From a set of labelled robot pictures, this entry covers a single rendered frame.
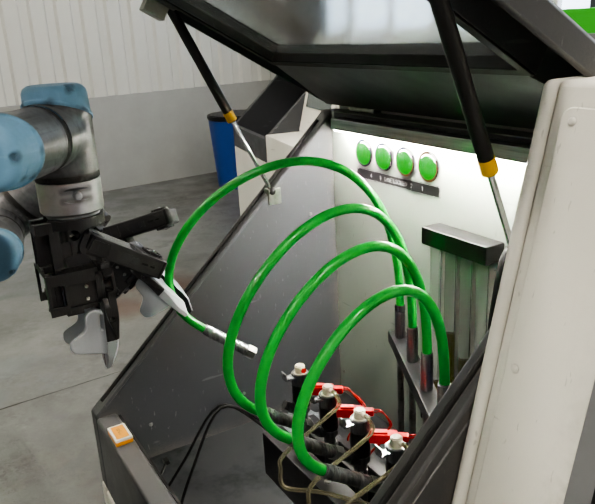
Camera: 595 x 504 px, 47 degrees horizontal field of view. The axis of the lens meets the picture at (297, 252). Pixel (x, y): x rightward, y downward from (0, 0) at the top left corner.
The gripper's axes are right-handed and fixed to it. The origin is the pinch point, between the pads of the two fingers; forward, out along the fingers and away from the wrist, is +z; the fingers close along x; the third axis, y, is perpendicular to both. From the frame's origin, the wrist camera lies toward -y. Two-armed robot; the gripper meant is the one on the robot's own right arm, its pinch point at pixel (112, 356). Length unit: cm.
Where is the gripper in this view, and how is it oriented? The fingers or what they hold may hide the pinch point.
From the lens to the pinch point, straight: 95.0
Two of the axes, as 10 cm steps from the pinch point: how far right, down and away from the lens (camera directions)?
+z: 0.5, 9.5, 3.1
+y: -8.6, 2.0, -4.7
